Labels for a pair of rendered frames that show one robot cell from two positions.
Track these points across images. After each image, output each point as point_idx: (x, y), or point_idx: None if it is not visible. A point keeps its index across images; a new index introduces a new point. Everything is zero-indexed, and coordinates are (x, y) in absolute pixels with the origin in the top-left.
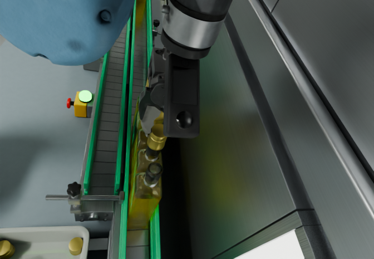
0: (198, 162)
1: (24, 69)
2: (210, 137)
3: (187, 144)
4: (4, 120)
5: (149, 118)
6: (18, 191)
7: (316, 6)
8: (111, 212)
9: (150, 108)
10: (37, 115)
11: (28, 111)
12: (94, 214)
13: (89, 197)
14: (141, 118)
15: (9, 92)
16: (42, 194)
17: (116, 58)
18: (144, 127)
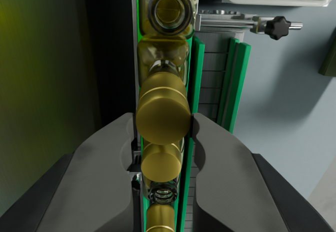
0: (54, 65)
1: None
2: (6, 117)
3: (85, 112)
4: (296, 137)
5: (225, 160)
6: (285, 59)
7: None
8: (200, 13)
9: (263, 224)
10: (266, 145)
11: (274, 149)
12: (220, 13)
13: (243, 23)
14: (257, 157)
15: (290, 167)
16: (262, 55)
17: (188, 226)
18: (221, 128)
